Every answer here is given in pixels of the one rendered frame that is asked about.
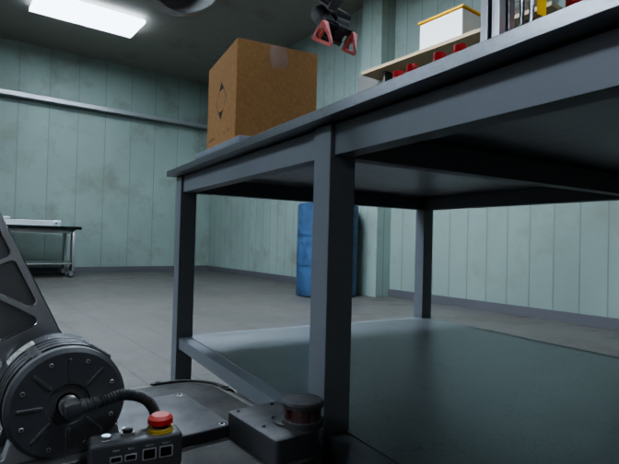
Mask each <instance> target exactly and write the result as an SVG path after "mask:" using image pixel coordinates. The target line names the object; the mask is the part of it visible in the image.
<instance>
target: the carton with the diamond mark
mask: <svg viewBox="0 0 619 464"><path fill-rule="evenodd" d="M317 66H318V54H315V53H310V52H302V51H298V50H293V49H288V48H287V47H284V46H279V45H274V44H267V43H262V42H258V41H250V40H245V39H242V38H237V39H236V40H235V41H234V42H233V43H232V45H231V46H230V47H229V48H228V49H227V51H226V52H225V53H224V54H223V55H222V57H221V58H220V59H219V60H218V61H217V62H216V64H215V65H214V66H213V67H212V69H211V70H210V71H209V88H208V120H207V149H208V148H210V147H213V146H215V145H219V144H221V143H223V142H225V141H227V140H229V139H231V138H233V137H236V136H238V135H246V136H254V135H256V134H258V133H262V132H264V131H267V130H269V129H272V128H274V127H275V126H278V125H280V124H283V123H285V122H289V121H291V120H294V119H296V118H298V117H300V116H303V115H305V114H307V113H310V112H312V111H315V110H316V102H317Z"/></svg>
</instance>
